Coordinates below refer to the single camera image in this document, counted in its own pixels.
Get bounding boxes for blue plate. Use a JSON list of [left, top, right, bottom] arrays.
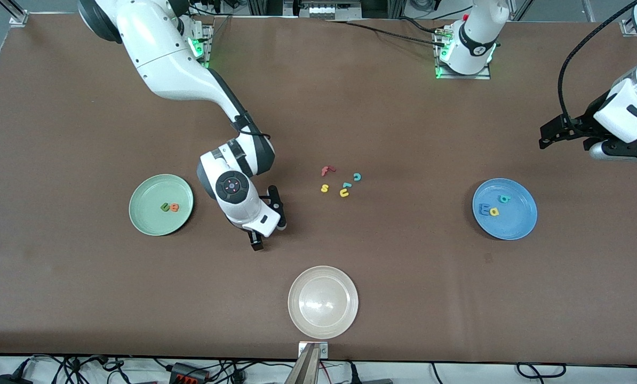
[[472, 178, 538, 241]]

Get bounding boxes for green plate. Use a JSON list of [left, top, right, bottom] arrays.
[[129, 174, 194, 236]]

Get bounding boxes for cream white plate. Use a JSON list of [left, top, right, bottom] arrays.
[[288, 266, 359, 339]]

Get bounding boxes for black looped floor cable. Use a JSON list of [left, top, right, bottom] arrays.
[[516, 363, 567, 380]]

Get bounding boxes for aluminium profile beam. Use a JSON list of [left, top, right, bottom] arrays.
[[285, 344, 322, 384]]

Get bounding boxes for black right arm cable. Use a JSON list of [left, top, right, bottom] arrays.
[[232, 115, 272, 140]]

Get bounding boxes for black cable on table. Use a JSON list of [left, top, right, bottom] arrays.
[[324, 19, 450, 49]]

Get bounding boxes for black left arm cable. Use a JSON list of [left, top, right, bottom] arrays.
[[558, 0, 637, 126]]

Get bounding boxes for metal table edge bracket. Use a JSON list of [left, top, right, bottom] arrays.
[[298, 342, 329, 359]]

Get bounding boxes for black red power strip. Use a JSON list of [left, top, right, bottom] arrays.
[[169, 362, 210, 384]]

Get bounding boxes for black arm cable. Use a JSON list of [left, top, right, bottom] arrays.
[[232, 115, 272, 140], [558, 0, 637, 126]]

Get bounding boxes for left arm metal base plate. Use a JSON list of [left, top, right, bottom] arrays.
[[435, 24, 491, 81]]

